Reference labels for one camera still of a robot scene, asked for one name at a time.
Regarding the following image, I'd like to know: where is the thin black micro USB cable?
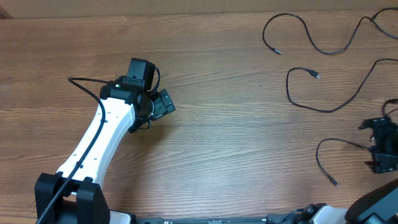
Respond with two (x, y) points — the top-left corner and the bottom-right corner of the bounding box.
(315, 138), (371, 187)

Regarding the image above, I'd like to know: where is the black audio jack cable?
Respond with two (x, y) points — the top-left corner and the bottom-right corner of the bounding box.
(262, 6), (398, 56)

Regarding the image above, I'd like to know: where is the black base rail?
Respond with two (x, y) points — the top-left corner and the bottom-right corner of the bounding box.
(108, 210), (354, 224)

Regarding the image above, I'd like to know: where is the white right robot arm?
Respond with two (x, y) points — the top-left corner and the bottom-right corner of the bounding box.
(294, 116), (397, 224)

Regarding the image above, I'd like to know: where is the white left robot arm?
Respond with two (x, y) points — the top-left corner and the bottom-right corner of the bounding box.
(34, 58), (175, 224)

